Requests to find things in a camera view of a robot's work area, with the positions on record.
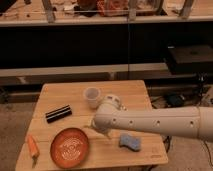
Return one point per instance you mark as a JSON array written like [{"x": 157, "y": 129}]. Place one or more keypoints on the black striped box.
[{"x": 58, "y": 114}]

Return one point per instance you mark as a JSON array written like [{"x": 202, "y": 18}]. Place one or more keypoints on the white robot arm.
[{"x": 189, "y": 122}]

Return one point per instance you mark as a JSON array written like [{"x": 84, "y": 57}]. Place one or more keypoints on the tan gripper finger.
[{"x": 107, "y": 136}]

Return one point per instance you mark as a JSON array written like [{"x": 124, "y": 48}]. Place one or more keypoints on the long metal shelf rack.
[{"x": 56, "y": 40}]

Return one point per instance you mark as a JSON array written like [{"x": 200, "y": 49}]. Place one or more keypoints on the blue sponge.
[{"x": 130, "y": 142}]

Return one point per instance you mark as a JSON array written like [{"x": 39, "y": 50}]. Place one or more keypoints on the orange ceramic bowl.
[{"x": 69, "y": 148}]

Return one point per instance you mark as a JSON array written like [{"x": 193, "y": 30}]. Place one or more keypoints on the white tube bottle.
[{"x": 122, "y": 107}]

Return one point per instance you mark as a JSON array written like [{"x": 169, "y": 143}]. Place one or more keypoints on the orange carrot toy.
[{"x": 33, "y": 149}]

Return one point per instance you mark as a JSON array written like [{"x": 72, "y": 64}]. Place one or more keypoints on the clear plastic cup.
[{"x": 92, "y": 95}]

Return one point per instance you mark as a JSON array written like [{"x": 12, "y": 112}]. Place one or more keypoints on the black box on shelf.
[{"x": 190, "y": 59}]

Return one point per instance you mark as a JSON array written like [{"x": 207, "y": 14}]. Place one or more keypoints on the wooden folding table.
[{"x": 103, "y": 153}]

